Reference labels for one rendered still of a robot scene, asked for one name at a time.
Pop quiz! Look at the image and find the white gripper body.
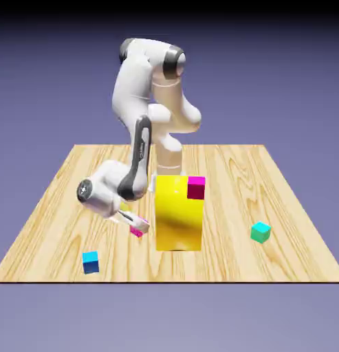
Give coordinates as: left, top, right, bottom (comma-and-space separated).
111, 208, 151, 234

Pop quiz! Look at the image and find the small magenta cube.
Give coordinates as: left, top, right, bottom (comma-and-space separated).
129, 218, 149, 238
186, 176, 206, 201

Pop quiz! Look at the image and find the small blue cube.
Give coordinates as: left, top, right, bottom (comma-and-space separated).
82, 250, 100, 275

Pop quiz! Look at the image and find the small teal cube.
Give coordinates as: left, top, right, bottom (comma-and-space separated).
250, 221, 272, 245

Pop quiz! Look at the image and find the large yellow box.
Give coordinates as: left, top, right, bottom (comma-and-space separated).
154, 175, 206, 252

